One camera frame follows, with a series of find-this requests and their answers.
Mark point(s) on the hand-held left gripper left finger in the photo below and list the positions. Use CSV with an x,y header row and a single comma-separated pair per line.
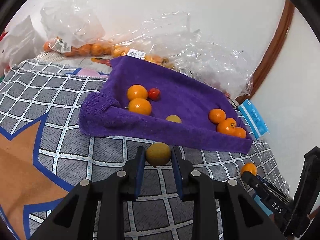
x,y
140,172

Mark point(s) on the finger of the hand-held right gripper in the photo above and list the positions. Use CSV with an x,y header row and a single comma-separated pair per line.
x,y
251,178

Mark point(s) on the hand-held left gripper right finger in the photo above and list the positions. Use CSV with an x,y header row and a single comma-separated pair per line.
x,y
176,175

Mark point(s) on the small orange tangerine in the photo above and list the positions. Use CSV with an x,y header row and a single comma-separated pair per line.
x,y
217,115
137,92
248,168

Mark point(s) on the small yellow-green fruit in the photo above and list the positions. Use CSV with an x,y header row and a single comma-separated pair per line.
x,y
158,153
173,119

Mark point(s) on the large orange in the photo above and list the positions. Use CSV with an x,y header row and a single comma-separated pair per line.
x,y
240,132

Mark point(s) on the stemmed orange mandarin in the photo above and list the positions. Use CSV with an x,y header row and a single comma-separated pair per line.
x,y
227,126

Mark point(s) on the oval orange kumquat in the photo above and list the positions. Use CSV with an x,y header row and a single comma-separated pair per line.
x,y
140,106

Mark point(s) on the purple towel tray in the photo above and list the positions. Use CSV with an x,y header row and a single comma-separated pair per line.
x,y
185,97

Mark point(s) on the red cherry tomato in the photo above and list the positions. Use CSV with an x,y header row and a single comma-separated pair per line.
x,y
154,94

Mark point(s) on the blue tissue pack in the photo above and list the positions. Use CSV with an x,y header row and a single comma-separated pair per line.
x,y
255,120

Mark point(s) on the grey checked star bedsheet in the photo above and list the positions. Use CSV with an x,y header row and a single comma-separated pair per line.
x,y
62,100

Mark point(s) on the clear bag of kumquats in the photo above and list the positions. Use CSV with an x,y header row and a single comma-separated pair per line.
x,y
155,58

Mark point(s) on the pale printed sheet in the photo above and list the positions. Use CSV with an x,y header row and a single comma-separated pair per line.
x,y
75,63

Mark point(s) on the clear bag of tangerines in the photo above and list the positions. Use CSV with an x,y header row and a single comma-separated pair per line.
x,y
85,48

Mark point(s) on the white plastic bag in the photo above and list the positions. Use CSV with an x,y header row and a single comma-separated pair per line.
x,y
22,37

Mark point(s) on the red paper bag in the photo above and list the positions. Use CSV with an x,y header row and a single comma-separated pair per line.
x,y
3,36

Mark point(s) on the brown wooden door frame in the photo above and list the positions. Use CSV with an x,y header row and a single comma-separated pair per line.
x,y
282,30

